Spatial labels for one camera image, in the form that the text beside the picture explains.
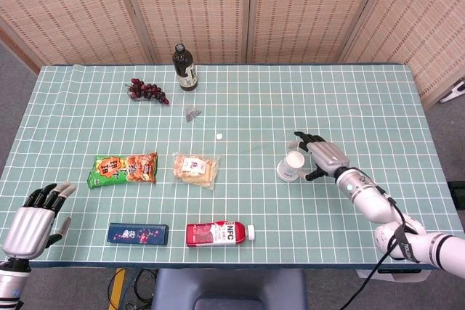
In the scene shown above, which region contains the clear packet of pastries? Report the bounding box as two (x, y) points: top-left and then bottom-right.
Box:
(171, 152), (222, 191)

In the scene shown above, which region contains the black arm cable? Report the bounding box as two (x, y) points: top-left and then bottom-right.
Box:
(339, 184), (419, 310)

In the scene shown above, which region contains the dark red grape bunch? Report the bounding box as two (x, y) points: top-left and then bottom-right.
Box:
(126, 78), (170, 106)

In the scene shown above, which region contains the red NFC juice bottle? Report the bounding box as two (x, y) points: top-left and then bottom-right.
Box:
(185, 220), (256, 248)

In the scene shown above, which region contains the dark blue printed box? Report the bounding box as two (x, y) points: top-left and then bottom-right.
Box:
(107, 222), (170, 247)

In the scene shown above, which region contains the black cable bundle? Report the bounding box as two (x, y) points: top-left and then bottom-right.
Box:
(125, 269), (158, 306)

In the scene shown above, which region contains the green snack bag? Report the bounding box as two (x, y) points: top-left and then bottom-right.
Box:
(86, 152), (158, 189)

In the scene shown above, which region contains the bamboo folding screen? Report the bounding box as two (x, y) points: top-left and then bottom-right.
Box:
(0, 0), (465, 110)

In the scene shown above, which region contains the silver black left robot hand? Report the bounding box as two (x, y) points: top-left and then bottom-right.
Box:
(1, 181), (77, 258)

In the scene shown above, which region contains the white box with black strip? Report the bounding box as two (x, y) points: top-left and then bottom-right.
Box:
(355, 268), (424, 284)

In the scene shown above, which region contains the pyramid tea bag with tag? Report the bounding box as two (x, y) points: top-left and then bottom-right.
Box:
(183, 106), (223, 141)

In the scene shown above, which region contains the white stand foot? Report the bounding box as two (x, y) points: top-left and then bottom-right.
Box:
(440, 80), (465, 104)

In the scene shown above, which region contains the green grid tablecloth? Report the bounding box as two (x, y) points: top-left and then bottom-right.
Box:
(0, 64), (465, 270)

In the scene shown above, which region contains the dark brown drink bottle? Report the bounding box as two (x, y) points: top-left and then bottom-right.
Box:
(171, 43), (199, 92)

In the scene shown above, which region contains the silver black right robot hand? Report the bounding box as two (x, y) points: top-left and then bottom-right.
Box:
(288, 131), (350, 182)

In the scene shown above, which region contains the grey blue padded seat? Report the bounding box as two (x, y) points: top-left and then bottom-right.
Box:
(150, 269), (309, 310)

